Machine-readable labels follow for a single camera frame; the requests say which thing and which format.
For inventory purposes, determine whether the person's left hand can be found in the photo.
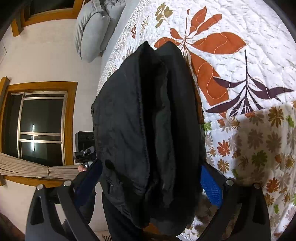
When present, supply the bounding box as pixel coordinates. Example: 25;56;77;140
78;165;87;172

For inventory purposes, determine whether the wooden framed side window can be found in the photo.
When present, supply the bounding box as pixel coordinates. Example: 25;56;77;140
0;76;79;167

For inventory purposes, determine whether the beige curtain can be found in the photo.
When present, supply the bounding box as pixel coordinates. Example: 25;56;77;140
0;153;79;180

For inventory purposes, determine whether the grey pillow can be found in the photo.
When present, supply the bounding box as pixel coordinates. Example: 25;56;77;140
80;13;110;63

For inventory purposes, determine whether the grey folded duvet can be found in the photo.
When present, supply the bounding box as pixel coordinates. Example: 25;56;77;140
74;1;126;63

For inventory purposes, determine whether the wooden framed rear window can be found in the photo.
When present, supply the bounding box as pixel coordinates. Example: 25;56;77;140
11;0;88;37

